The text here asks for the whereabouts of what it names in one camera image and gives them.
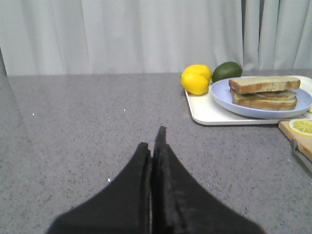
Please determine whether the lemon slice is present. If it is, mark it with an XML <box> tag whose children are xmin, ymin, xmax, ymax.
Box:
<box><xmin>289</xmin><ymin>119</ymin><xmax>312</xmax><ymax>137</ymax></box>

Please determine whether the white curtain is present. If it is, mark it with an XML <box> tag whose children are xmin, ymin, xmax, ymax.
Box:
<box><xmin>0</xmin><ymin>0</ymin><xmax>312</xmax><ymax>76</ymax></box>

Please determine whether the bread slice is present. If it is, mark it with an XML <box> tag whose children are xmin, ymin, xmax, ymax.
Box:
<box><xmin>229</xmin><ymin>76</ymin><xmax>301</xmax><ymax>94</ymax></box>
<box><xmin>231</xmin><ymin>89</ymin><xmax>298</xmax><ymax>111</ymax></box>

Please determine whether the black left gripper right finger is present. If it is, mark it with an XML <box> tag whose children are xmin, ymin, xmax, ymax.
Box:
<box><xmin>151</xmin><ymin>126</ymin><xmax>265</xmax><ymax>234</ymax></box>

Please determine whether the green lime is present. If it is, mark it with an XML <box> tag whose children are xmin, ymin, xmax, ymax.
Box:
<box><xmin>212</xmin><ymin>61</ymin><xmax>243</xmax><ymax>82</ymax></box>

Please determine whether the fried egg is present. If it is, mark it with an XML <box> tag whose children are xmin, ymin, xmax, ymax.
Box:
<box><xmin>255</xmin><ymin>90</ymin><xmax>296</xmax><ymax>100</ymax></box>

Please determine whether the light blue round plate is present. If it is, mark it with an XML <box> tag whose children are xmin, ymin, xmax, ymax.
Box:
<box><xmin>211</xmin><ymin>79</ymin><xmax>312</xmax><ymax>119</ymax></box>

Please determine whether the wooden cutting board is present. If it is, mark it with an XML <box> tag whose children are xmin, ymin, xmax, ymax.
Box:
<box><xmin>278</xmin><ymin>120</ymin><xmax>312</xmax><ymax>161</ymax></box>

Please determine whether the yellow lemon rear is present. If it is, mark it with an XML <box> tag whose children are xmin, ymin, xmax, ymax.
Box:
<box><xmin>183</xmin><ymin>64</ymin><xmax>212</xmax><ymax>83</ymax></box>

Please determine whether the white rectangular tray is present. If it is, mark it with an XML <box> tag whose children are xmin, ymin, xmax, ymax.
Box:
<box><xmin>185</xmin><ymin>75</ymin><xmax>312</xmax><ymax>126</ymax></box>

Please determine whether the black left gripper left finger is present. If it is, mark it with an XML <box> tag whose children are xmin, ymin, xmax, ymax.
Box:
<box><xmin>47</xmin><ymin>142</ymin><xmax>152</xmax><ymax>234</ymax></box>

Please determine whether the yellow lemon front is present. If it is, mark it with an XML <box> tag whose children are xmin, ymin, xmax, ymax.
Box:
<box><xmin>180</xmin><ymin>72</ymin><xmax>209</xmax><ymax>96</ymax></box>

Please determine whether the yellow lemon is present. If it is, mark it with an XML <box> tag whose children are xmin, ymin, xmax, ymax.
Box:
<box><xmin>183</xmin><ymin>64</ymin><xmax>212</xmax><ymax>83</ymax></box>
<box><xmin>180</xmin><ymin>72</ymin><xmax>209</xmax><ymax>96</ymax></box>

